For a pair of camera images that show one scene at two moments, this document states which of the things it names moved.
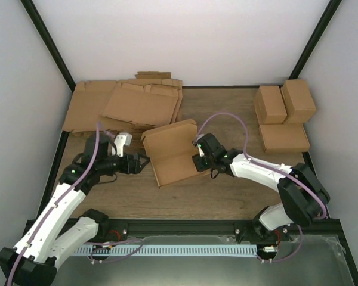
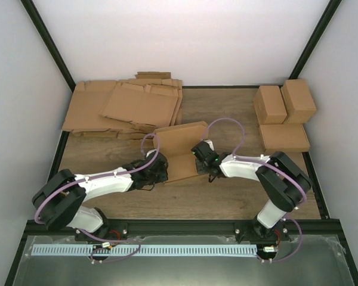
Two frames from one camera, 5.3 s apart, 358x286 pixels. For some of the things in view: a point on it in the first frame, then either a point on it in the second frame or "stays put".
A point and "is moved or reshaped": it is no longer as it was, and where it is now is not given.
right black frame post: x=319 y=31 stays put
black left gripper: x=136 y=168 to x=164 y=176
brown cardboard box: x=170 y=149 is moved or reshaped
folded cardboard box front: x=284 y=137 stays put
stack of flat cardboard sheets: x=132 y=105 stays put
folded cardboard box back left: x=269 y=105 stays put
